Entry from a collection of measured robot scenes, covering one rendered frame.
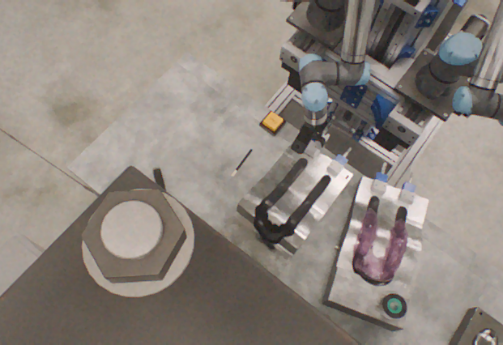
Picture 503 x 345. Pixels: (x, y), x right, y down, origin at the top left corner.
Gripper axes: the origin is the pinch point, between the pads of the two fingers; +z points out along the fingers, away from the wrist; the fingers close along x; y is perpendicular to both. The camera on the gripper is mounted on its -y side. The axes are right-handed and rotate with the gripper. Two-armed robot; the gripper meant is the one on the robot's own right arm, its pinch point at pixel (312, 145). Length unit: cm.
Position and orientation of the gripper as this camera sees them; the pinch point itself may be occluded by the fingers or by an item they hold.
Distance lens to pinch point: 175.1
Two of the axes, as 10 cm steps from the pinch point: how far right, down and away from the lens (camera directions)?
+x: -7.8, -5.3, 3.1
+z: 1.3, 3.5, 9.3
